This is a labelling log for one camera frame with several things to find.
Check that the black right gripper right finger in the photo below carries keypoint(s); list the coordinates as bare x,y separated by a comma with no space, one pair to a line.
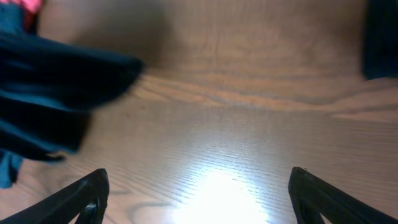
313,199

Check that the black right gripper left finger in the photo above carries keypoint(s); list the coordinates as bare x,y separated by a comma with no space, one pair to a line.
84,200

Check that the black folded garment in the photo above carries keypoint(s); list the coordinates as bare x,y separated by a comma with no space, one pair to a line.
379,58

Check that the coral red garment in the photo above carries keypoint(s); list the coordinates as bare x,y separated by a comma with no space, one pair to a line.
20,14

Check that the navy blue shorts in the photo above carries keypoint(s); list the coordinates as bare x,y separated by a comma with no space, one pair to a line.
48,92

